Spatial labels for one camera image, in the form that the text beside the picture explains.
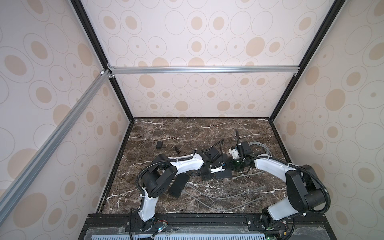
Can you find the small circuit board with LEDs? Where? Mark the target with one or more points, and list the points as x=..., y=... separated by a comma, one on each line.
x=160, y=228

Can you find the black power adapter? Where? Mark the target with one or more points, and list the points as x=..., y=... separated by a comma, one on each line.
x=159, y=145

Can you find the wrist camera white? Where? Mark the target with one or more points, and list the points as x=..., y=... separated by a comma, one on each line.
x=234, y=153
x=220, y=167

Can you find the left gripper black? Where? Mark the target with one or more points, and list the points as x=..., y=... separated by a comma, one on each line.
x=210, y=177

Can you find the square dark grey switch box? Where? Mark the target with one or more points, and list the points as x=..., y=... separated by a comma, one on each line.
x=225, y=174

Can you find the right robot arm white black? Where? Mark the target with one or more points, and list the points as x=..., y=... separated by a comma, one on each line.
x=306, y=193

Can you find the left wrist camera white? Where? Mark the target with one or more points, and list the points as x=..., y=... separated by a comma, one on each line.
x=220, y=167

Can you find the diagonal aluminium rail left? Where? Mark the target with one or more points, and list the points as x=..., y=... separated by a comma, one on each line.
x=20, y=185

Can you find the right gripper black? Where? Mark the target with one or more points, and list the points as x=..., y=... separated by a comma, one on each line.
x=232, y=167

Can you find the horizontal aluminium rail back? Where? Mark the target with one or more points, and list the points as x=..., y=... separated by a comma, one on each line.
x=204, y=70

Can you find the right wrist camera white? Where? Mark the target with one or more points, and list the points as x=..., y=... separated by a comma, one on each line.
x=234, y=153

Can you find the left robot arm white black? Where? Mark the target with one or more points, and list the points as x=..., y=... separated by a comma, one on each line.
x=171, y=172

